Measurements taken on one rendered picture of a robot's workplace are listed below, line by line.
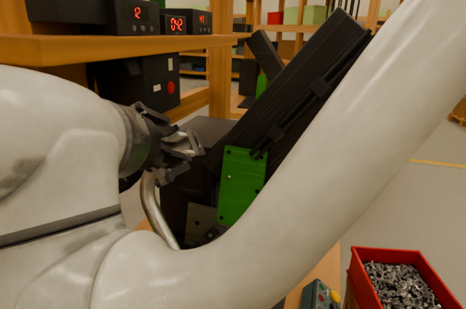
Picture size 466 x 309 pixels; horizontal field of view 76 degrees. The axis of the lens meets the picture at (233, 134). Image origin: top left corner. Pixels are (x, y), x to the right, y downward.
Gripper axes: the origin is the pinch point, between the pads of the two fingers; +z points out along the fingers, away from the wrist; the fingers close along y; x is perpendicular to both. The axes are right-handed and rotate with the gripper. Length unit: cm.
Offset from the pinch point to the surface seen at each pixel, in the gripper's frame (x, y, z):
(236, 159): -4.2, -5.2, 22.2
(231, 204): 2.3, -15.0, 23.8
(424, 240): -80, -116, 219
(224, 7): -18, 66, 78
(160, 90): 4.4, 17.8, 13.8
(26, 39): 7.3, 19.0, -20.5
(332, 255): -15, -44, 46
